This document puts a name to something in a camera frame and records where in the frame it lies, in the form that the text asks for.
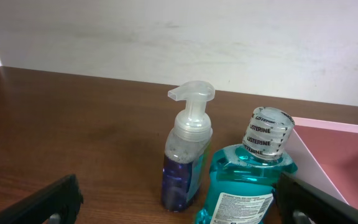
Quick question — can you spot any pink cardboard box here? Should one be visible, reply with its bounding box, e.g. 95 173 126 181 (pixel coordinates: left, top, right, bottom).
285 117 358 209

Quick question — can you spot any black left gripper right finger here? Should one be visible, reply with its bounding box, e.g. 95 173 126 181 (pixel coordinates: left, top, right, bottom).
273 172 358 224

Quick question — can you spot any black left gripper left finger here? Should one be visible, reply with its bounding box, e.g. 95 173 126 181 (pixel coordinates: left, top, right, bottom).
0 174 83 223

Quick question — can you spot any purple foaming soap pump bottle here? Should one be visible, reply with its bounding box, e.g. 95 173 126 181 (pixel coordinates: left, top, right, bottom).
161 81 215 212

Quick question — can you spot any blue Listerine mouthwash bottle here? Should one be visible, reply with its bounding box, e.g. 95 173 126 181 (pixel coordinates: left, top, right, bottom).
195 107 298 223

